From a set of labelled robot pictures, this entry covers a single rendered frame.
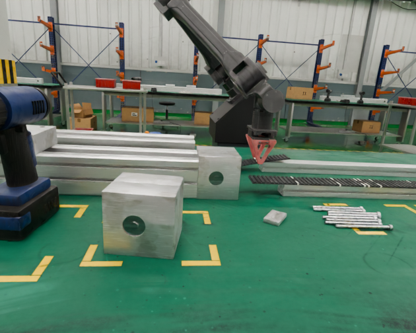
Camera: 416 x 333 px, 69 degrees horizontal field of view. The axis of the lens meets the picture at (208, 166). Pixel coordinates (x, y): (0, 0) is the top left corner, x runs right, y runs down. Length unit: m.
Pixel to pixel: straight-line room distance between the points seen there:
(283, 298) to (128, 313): 0.18
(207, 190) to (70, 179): 0.28
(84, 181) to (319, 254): 0.46
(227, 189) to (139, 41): 7.91
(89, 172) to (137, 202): 0.26
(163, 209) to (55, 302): 0.16
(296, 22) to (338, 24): 1.13
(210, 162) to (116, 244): 0.27
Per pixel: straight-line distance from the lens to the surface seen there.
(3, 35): 4.00
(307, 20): 9.15
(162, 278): 0.41
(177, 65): 8.35
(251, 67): 0.84
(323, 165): 0.95
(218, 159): 0.63
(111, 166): 0.66
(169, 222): 0.42
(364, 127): 6.70
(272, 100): 0.78
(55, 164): 0.69
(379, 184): 0.82
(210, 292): 0.40
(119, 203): 0.43
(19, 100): 0.52
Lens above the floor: 1.03
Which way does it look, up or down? 16 degrees down
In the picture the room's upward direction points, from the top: 4 degrees clockwise
